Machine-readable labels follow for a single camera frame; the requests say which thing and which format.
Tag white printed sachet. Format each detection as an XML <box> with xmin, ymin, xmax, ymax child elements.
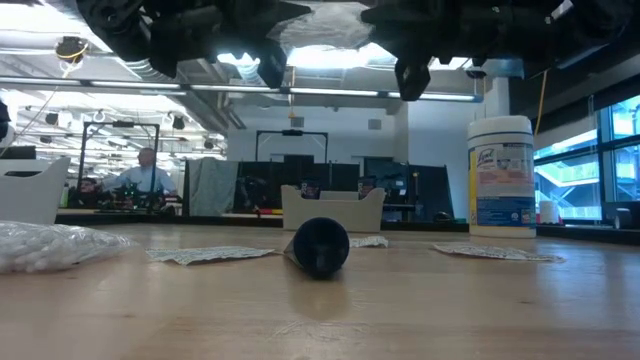
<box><xmin>348</xmin><ymin>235</ymin><xmax>390</xmax><ymax>250</ymax></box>
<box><xmin>145</xmin><ymin>245</ymin><xmax>277</xmax><ymax>267</ymax></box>
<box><xmin>431</xmin><ymin>242</ymin><xmax>567</xmax><ymax>264</ymax></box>

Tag light grey plastic bin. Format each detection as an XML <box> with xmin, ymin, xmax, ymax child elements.
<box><xmin>280</xmin><ymin>184</ymin><xmax>387</xmax><ymax>234</ymax></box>

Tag hanging yellow cable reel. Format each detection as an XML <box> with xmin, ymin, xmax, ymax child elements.
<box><xmin>53</xmin><ymin>34</ymin><xmax>91</xmax><ymax>66</ymax></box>

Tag black standing desk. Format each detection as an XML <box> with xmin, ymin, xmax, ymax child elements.
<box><xmin>535</xmin><ymin>221</ymin><xmax>640</xmax><ymax>247</ymax></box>

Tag black partition panel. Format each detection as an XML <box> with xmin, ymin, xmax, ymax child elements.
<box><xmin>234</xmin><ymin>154</ymin><xmax>361</xmax><ymax>214</ymax></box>

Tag black metal rig frame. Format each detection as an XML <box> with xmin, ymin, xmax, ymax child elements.
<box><xmin>255</xmin><ymin>129</ymin><xmax>330</xmax><ymax>164</ymax></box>
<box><xmin>77</xmin><ymin>120</ymin><xmax>161</xmax><ymax>211</ymax></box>

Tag white paper roll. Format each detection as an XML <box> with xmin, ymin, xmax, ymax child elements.
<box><xmin>539</xmin><ymin>199</ymin><xmax>561</xmax><ymax>225</ymax></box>

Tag Lysol wipes canister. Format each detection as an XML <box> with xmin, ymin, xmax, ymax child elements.
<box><xmin>467</xmin><ymin>115</ymin><xmax>538</xmax><ymax>240</ymax></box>

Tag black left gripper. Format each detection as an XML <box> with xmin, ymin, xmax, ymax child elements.
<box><xmin>149</xmin><ymin>0</ymin><xmax>312</xmax><ymax>90</ymax></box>

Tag grey cloth cover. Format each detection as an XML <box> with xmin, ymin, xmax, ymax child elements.
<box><xmin>183</xmin><ymin>157</ymin><xmax>240</xmax><ymax>216</ymax></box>

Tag person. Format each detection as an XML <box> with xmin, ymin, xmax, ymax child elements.
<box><xmin>69</xmin><ymin>176</ymin><xmax>104</xmax><ymax>210</ymax></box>
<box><xmin>102</xmin><ymin>147</ymin><xmax>179</xmax><ymax>199</ymax></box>

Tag clear cotton swab bag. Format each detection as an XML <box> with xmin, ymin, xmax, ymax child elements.
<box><xmin>0</xmin><ymin>219</ymin><xmax>141</xmax><ymax>275</ymax></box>
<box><xmin>272</xmin><ymin>2</ymin><xmax>374</xmax><ymax>52</ymax></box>

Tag black tape roll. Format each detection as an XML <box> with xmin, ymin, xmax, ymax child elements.
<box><xmin>613</xmin><ymin>207</ymin><xmax>634</xmax><ymax>231</ymax></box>

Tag white plastic bin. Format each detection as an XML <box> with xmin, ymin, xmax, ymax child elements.
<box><xmin>0</xmin><ymin>157</ymin><xmax>71</xmax><ymax>226</ymax></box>

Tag yellow hanging cable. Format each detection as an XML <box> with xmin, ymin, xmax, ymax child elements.
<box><xmin>532</xmin><ymin>69</ymin><xmax>553</xmax><ymax>137</ymax></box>
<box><xmin>287</xmin><ymin>64</ymin><xmax>298</xmax><ymax>120</ymax></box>

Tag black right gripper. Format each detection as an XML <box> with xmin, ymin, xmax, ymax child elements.
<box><xmin>360</xmin><ymin>0</ymin><xmax>501</xmax><ymax>103</ymax></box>

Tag long LED light bar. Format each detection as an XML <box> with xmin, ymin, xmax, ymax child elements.
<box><xmin>0</xmin><ymin>74</ymin><xmax>485</xmax><ymax>104</ymax></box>

